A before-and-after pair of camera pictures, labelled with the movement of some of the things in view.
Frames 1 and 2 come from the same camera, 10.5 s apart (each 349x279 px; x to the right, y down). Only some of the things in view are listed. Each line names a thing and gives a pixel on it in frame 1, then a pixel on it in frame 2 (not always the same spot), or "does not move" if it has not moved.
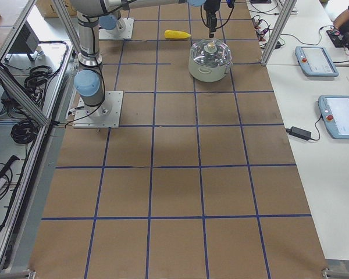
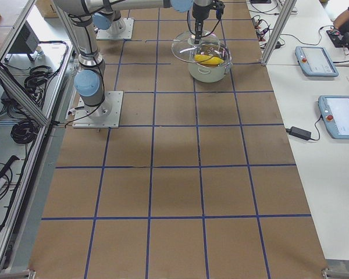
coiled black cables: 25,131 does not move
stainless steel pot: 209,74 does not move
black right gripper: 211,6 -> 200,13
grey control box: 27,42 does not move
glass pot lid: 210,53 -> 196,46
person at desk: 348,25 does not move
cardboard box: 49,10 does not move
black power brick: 299,132 does not move
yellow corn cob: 173,34 -> 208,60
